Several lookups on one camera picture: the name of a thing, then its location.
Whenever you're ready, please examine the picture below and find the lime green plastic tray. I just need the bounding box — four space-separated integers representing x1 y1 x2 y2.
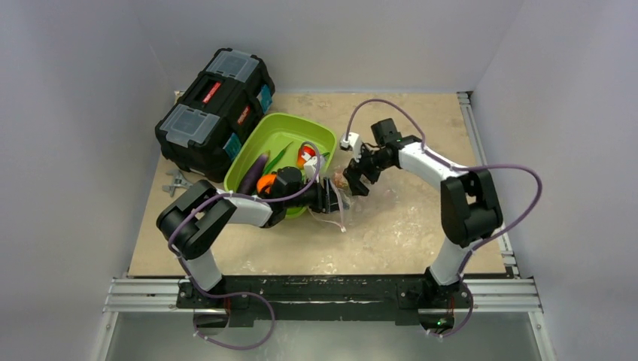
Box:
223 113 337 218

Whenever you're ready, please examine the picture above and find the red handled adjustable wrench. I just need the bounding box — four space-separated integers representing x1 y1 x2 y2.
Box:
162 169 193 198

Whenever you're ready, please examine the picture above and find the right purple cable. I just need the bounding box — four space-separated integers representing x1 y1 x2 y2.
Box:
345 99 543 340

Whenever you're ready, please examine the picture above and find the black plastic toolbox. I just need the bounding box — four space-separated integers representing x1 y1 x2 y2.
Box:
154 48 275 183

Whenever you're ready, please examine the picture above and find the clear zip top bag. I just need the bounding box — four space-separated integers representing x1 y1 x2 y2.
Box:
310 165 398 233

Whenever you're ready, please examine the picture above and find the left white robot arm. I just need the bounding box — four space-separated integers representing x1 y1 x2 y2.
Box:
156 167 348 308

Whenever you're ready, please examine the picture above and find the orange fake orange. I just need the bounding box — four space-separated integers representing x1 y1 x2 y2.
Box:
256 173 277 197

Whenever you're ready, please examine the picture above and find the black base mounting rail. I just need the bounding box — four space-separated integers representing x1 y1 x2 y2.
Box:
176 274 472 332

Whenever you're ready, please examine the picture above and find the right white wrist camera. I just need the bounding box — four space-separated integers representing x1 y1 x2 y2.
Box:
339 132 363 162

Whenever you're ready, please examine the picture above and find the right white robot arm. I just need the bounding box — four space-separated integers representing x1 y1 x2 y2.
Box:
339 119 503 306

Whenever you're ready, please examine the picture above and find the purple fake eggplant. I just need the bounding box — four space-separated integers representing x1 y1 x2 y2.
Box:
236 150 270 195

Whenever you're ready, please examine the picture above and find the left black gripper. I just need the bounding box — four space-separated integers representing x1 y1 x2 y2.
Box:
284 175 347 214

